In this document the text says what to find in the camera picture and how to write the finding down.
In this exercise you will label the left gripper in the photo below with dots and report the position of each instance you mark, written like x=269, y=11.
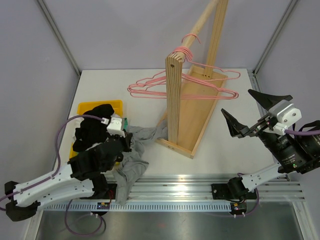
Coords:
x=128, y=136

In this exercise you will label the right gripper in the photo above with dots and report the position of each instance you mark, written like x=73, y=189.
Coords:
x=238, y=130

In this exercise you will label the grey tank top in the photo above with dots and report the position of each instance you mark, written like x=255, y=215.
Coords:
x=133, y=166

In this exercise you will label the green tank top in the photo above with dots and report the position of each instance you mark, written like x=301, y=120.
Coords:
x=125, y=123

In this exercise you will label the white tank top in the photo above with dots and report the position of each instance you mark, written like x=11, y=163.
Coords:
x=89, y=132

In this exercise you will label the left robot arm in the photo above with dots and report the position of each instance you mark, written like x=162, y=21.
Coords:
x=82, y=177

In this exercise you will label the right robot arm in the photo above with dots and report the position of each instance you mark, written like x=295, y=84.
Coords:
x=294, y=150

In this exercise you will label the wooden hanger rack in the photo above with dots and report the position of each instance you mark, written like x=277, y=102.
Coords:
x=187, y=119

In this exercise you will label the yellow plastic tray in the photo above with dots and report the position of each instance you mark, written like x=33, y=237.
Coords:
x=117, y=106

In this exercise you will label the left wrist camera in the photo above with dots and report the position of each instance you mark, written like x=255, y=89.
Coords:
x=114, y=126

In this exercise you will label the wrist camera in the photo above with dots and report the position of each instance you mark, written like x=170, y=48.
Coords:
x=114, y=126
x=286, y=115

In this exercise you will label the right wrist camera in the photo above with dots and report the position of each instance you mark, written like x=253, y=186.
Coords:
x=286, y=115

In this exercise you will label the aluminium mounting rail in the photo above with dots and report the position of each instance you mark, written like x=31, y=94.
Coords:
x=197, y=188

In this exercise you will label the slotted cable duct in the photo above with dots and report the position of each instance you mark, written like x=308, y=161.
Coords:
x=81, y=206

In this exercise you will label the right aluminium frame post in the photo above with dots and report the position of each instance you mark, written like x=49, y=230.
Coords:
x=276, y=33

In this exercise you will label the aluminium frame post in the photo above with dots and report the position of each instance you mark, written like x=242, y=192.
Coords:
x=276, y=33
x=59, y=37

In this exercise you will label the left aluminium frame post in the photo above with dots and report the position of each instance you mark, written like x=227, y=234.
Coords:
x=59, y=37

